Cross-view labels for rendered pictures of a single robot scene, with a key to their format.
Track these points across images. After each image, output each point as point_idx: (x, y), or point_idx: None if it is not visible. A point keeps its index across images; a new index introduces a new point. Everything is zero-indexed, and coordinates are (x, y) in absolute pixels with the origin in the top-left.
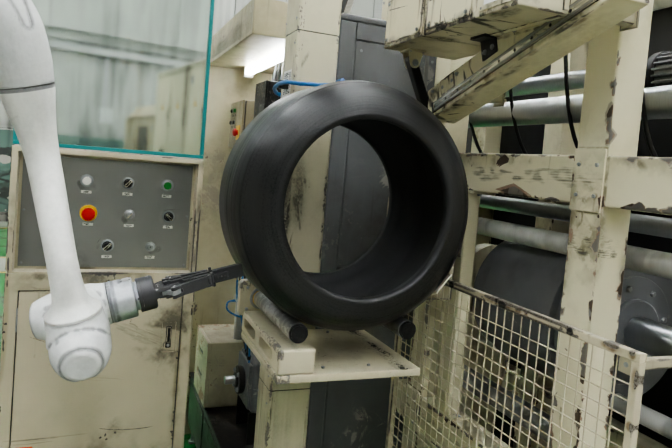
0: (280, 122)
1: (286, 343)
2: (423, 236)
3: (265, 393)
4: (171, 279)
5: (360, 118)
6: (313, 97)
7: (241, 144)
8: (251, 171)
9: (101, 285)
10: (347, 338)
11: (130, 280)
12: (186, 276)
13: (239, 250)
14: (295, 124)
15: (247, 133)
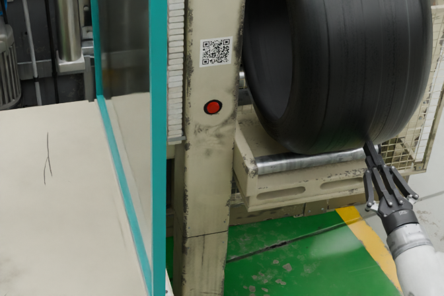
0: (425, 6)
1: (361, 163)
2: (268, 4)
3: (215, 238)
4: (390, 198)
5: None
6: None
7: (376, 47)
8: (426, 63)
9: (426, 247)
10: (253, 132)
11: (417, 224)
12: (382, 186)
13: (394, 129)
14: (429, 0)
15: (371, 32)
